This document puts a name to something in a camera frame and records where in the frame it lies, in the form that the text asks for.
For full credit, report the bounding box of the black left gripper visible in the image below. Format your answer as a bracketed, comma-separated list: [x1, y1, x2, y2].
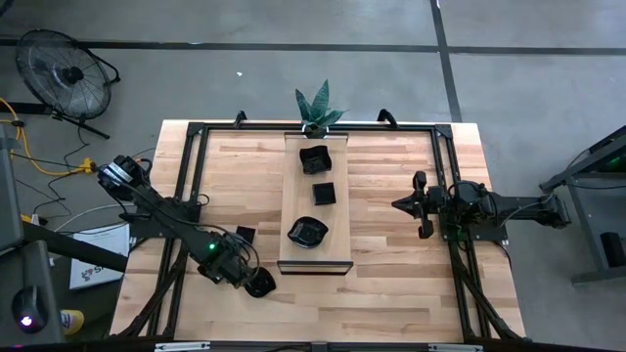
[214, 253, 264, 296]

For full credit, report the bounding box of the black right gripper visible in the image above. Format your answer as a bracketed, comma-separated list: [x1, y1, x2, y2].
[390, 170, 459, 240]

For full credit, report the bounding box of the black leaf-shaped bowl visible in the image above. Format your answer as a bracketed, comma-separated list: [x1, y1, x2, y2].
[244, 266, 278, 299]
[287, 215, 330, 249]

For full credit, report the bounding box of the black square-rimmed bowl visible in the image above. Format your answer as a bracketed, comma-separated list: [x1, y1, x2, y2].
[298, 144, 334, 176]

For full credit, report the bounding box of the white round plant pot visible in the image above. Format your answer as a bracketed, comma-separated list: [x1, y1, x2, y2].
[301, 121, 335, 141]

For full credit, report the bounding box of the green snake plant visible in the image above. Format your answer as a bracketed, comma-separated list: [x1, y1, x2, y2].
[294, 79, 349, 129]

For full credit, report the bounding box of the white printed sign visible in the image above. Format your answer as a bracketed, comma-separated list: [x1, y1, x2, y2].
[69, 223, 132, 290]

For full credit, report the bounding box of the black diagonal beam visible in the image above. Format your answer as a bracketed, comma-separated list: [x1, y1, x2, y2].
[22, 222, 129, 274]

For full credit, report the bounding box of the yellow container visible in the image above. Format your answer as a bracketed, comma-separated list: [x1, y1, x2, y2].
[60, 308, 85, 336]

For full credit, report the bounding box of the black floor fan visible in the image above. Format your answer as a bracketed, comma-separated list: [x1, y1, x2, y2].
[14, 27, 122, 141]

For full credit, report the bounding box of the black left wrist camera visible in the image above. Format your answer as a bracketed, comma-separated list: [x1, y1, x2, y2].
[208, 246, 236, 273]

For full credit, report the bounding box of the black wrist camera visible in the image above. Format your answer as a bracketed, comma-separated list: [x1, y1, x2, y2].
[454, 179, 490, 212]
[208, 246, 236, 273]

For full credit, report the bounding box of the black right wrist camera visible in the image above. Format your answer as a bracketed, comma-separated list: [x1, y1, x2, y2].
[454, 179, 490, 212]

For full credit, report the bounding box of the black aluminium table frame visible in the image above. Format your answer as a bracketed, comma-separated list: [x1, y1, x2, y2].
[114, 108, 527, 343]

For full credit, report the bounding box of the wooden shelf with black frame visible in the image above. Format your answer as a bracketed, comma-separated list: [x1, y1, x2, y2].
[276, 130, 355, 276]

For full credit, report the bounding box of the silver metal bracket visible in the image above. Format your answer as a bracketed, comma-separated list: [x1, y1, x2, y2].
[154, 340, 212, 352]
[426, 343, 484, 352]

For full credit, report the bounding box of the yellow cable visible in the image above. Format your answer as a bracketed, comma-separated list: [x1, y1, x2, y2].
[0, 96, 98, 177]

